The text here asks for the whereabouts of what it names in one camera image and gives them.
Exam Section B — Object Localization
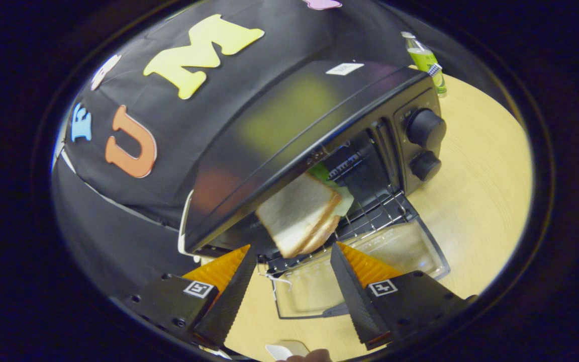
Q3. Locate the black toaster oven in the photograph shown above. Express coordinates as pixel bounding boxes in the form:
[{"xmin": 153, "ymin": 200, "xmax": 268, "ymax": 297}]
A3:
[{"xmin": 184, "ymin": 60, "xmax": 452, "ymax": 320}]

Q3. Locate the green label drink bottle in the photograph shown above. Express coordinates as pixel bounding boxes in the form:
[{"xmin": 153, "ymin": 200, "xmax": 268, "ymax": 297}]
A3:
[{"xmin": 401, "ymin": 31, "xmax": 447, "ymax": 95}]

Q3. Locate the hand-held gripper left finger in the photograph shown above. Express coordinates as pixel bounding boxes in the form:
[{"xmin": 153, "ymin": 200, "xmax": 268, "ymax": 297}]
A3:
[{"xmin": 124, "ymin": 245, "xmax": 259, "ymax": 350}]

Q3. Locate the white bread sandwich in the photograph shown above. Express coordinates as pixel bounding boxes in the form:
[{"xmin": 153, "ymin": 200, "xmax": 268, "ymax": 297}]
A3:
[{"xmin": 255, "ymin": 162, "xmax": 354, "ymax": 258}]

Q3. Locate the white string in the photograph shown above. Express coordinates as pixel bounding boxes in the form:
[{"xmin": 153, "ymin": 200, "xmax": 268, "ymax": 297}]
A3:
[{"xmin": 258, "ymin": 269, "xmax": 293, "ymax": 288}]

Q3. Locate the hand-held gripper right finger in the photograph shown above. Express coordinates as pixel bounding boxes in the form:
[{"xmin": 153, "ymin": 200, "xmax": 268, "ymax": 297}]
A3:
[{"xmin": 330, "ymin": 242, "xmax": 477, "ymax": 351}]

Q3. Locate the white plate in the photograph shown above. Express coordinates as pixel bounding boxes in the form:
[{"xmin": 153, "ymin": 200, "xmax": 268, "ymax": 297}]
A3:
[{"xmin": 264, "ymin": 340, "xmax": 311, "ymax": 361}]

